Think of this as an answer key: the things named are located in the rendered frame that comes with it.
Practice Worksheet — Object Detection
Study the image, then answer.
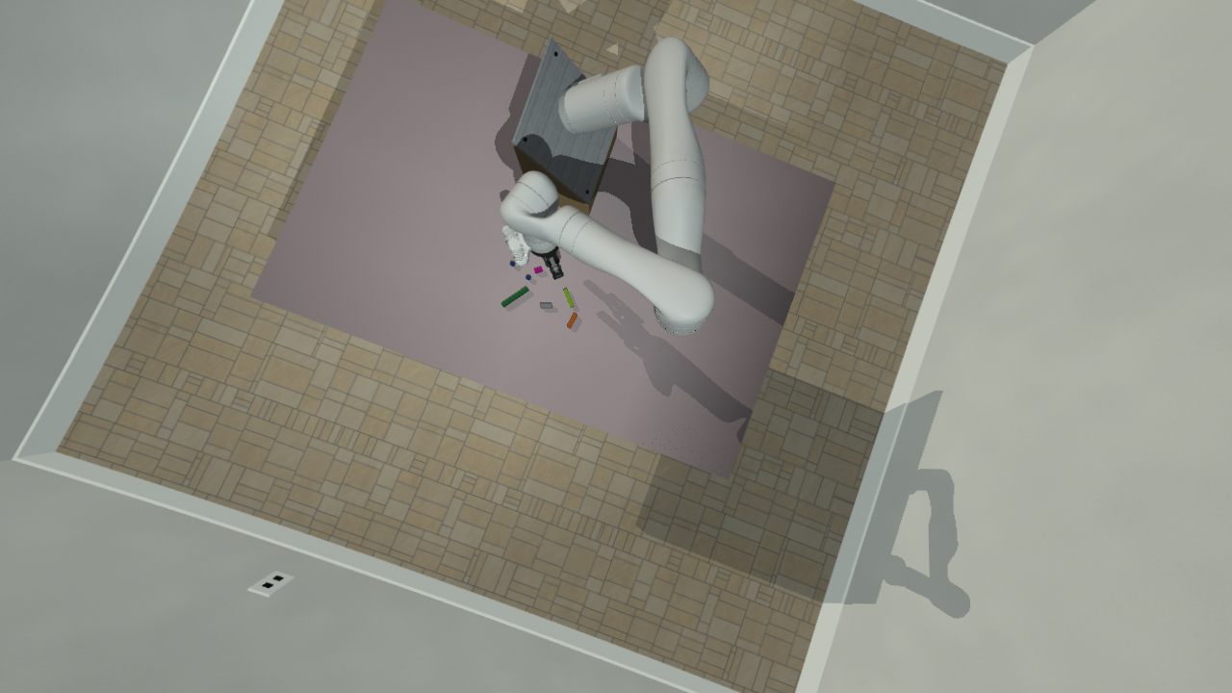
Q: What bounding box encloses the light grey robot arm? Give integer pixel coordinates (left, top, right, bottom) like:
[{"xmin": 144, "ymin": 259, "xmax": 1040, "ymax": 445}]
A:
[{"xmin": 500, "ymin": 37, "xmax": 715, "ymax": 335}]

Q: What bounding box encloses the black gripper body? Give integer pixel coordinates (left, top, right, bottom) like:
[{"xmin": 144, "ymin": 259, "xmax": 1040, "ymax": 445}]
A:
[{"xmin": 531, "ymin": 245, "xmax": 559, "ymax": 261}]

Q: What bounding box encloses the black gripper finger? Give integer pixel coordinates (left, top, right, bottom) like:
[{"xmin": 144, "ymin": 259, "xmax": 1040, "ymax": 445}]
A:
[{"xmin": 541, "ymin": 252, "xmax": 564, "ymax": 279}]

